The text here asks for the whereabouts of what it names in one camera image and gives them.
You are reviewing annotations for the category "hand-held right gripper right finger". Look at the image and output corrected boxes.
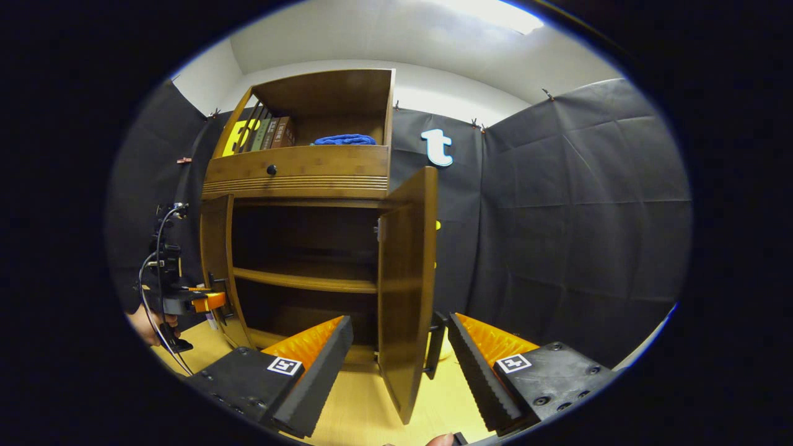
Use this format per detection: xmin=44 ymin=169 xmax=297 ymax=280
xmin=447 ymin=312 xmax=620 ymax=434

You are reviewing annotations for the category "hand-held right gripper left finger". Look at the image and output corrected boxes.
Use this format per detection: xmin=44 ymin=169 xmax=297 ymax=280
xmin=185 ymin=315 xmax=354 ymax=439

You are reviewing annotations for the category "wooden shoe cabinet door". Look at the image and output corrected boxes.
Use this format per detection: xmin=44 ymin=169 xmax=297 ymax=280
xmin=377 ymin=166 xmax=448 ymax=426
xmin=199 ymin=194 xmax=255 ymax=349

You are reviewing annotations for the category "wooden double-door shoe cabinet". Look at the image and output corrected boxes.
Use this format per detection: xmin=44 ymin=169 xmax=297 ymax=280
xmin=199 ymin=68 xmax=448 ymax=426

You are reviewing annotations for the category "wooden inner shelf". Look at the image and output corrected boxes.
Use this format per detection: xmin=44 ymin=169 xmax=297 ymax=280
xmin=232 ymin=266 xmax=379 ymax=294

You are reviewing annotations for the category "wooden drawer with black knob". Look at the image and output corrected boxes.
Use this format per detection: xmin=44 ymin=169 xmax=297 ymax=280
xmin=202 ymin=145 xmax=391 ymax=200

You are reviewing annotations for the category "reddish brown book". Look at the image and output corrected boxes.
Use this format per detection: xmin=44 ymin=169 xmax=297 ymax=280
xmin=271 ymin=116 xmax=296 ymax=149

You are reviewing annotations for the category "black backdrop cloth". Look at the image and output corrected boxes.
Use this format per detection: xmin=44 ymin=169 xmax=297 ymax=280
xmin=107 ymin=77 xmax=693 ymax=369

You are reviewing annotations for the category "blue folded cloth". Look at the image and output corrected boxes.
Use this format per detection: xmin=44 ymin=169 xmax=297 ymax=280
xmin=312 ymin=134 xmax=377 ymax=146

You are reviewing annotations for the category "black cable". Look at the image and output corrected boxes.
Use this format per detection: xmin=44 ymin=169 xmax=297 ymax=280
xmin=139 ymin=204 xmax=194 ymax=377

